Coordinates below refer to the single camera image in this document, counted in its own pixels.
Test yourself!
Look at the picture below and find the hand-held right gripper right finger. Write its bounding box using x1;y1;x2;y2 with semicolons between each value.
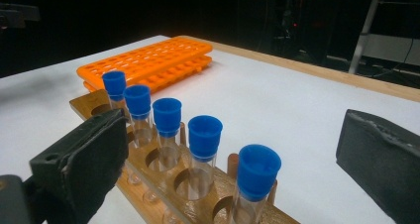
335;108;420;224

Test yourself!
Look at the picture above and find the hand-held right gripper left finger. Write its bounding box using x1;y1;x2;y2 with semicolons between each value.
23;108;130;224

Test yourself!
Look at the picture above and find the wooden test tube rack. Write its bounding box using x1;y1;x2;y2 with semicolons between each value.
68;88;301;224

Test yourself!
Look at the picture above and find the blue-capped glass test tube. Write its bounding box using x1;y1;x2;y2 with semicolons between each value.
227;144;282;224
162;114;224;224
143;97;183;203
123;84;156;185
101;69;130;119

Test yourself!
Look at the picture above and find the orange plastic test tube rack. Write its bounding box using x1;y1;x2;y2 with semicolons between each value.
76;35;214;94

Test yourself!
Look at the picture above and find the grey metal stand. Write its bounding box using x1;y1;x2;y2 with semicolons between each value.
348;0;420;76

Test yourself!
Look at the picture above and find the white table mat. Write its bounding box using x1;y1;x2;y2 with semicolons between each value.
0;35;420;224

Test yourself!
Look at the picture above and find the dark grey device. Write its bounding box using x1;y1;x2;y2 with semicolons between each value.
0;2;42;30

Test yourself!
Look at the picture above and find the dark equipment rack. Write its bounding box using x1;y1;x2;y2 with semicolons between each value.
270;0;306;54

